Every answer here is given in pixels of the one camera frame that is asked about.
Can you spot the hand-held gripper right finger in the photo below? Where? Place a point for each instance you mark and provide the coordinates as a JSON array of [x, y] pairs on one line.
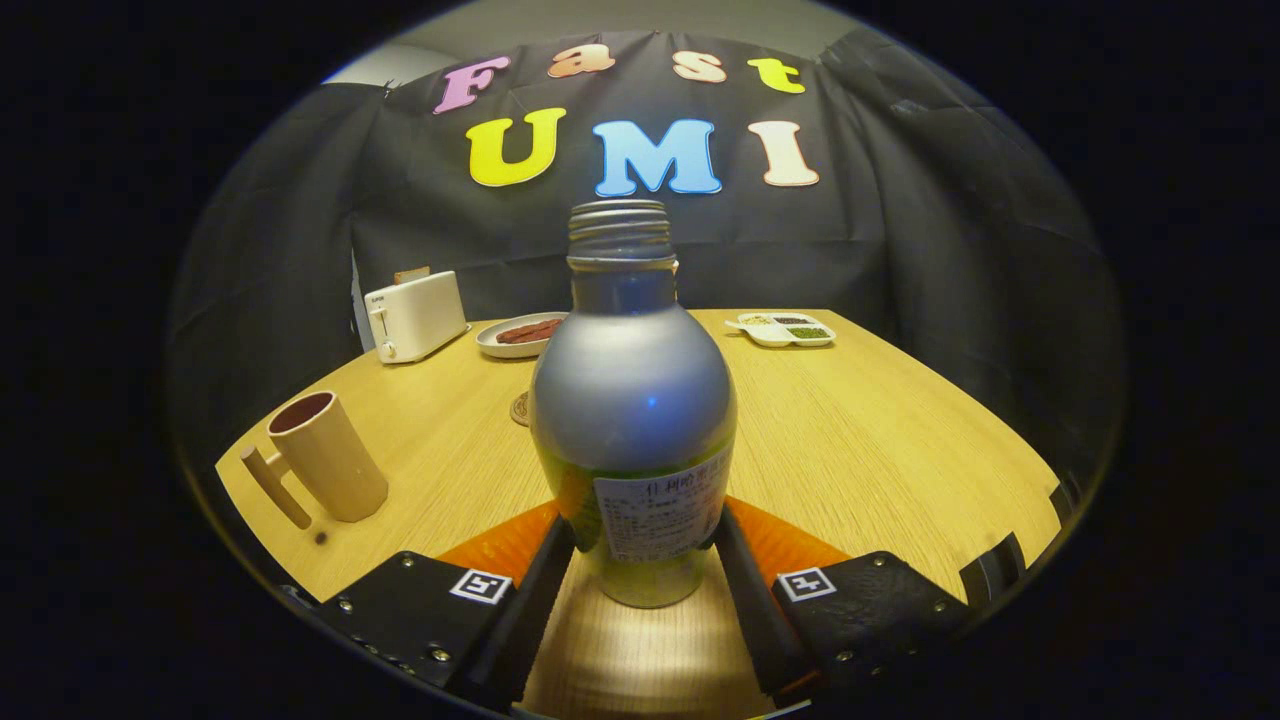
[[750, 610]]

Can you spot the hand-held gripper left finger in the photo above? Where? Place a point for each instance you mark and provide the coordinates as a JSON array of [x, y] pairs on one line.
[[540, 610]]

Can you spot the round brown coaster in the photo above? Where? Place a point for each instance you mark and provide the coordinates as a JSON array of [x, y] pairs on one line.
[[521, 410]]

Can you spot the silver juice bottle green label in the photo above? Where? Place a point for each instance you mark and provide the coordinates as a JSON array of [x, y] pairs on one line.
[[630, 400]]

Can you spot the wooden table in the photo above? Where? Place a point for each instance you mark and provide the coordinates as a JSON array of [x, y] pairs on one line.
[[850, 430]]

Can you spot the white round plate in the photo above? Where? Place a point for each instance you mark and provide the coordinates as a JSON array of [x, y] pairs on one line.
[[495, 345]]

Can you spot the brown meat slice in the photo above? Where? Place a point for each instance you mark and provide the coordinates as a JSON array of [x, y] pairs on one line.
[[518, 337], [545, 325]]

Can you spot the white divided dish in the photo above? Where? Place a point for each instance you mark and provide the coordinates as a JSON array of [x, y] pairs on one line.
[[775, 337]]

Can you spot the pile of green beans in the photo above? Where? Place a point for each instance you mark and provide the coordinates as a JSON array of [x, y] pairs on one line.
[[808, 332]]

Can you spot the white toaster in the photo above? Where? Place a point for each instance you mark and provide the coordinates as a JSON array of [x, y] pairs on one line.
[[420, 315]]

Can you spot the brown toast slice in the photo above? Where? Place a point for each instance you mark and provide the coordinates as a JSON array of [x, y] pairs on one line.
[[411, 274]]

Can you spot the black backdrop cloth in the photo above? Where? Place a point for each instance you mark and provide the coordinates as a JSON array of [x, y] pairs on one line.
[[900, 200]]

